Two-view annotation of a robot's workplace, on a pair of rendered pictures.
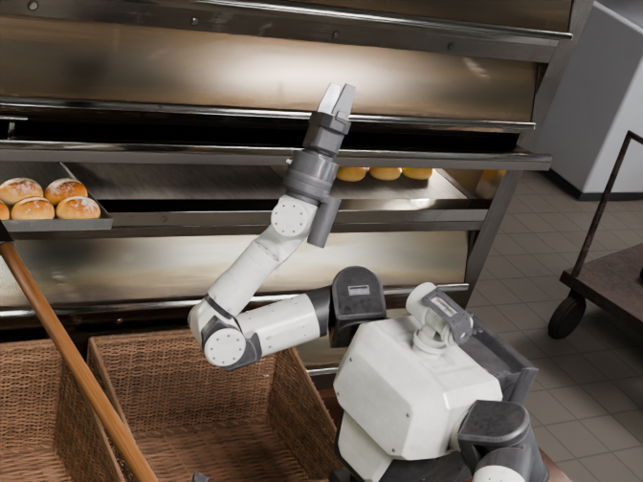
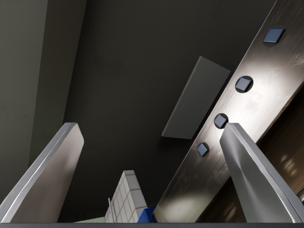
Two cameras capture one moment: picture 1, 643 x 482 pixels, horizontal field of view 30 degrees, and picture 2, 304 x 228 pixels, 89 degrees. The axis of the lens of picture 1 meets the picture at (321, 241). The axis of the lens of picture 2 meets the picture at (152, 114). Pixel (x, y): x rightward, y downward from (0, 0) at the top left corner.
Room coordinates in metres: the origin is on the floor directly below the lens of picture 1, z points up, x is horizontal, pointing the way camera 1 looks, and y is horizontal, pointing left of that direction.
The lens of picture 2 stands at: (2.07, -0.02, 1.67)
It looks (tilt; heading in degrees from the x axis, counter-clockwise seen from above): 51 degrees up; 76
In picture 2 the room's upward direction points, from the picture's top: 38 degrees counter-clockwise
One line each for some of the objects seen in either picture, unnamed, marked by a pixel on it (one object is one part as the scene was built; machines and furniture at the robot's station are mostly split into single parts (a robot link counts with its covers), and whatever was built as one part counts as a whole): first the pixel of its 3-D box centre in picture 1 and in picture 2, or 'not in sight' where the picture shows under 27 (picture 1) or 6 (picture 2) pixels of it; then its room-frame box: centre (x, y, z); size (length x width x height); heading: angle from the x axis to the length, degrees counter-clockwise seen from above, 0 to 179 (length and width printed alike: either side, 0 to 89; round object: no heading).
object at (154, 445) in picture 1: (218, 430); not in sight; (2.37, 0.09, 0.72); 0.56 x 0.49 x 0.28; 131
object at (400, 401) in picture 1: (425, 405); not in sight; (1.91, -0.28, 1.27); 0.34 x 0.30 x 0.36; 46
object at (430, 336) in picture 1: (436, 318); not in sight; (1.87, -0.24, 1.47); 0.10 x 0.07 x 0.09; 46
